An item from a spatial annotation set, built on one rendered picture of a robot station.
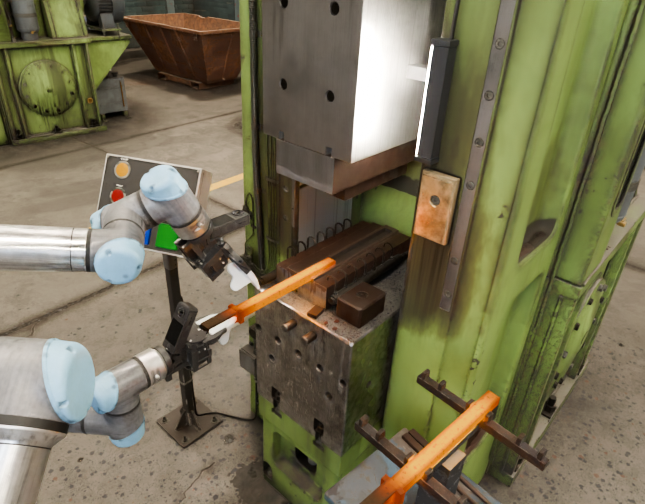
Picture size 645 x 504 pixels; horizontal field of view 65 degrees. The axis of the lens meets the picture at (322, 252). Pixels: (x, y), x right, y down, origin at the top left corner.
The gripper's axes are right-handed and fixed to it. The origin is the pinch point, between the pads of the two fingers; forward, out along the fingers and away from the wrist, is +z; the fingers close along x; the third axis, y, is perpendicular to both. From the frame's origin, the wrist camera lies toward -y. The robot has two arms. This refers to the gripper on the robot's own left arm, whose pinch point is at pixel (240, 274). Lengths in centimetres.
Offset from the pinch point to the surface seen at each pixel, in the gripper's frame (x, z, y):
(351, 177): 7.7, -1.9, -36.1
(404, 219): 1, 43, -59
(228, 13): -722, 300, -496
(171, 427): -61, 100, 45
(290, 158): -6.9, -7.8, -31.0
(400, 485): 56, 8, 16
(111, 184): -68, 1, -4
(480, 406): 57, 21, -8
